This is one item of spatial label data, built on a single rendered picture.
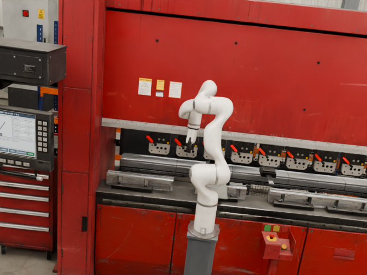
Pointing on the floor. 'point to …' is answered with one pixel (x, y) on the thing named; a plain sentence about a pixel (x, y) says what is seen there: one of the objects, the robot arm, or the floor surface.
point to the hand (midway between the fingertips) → (189, 149)
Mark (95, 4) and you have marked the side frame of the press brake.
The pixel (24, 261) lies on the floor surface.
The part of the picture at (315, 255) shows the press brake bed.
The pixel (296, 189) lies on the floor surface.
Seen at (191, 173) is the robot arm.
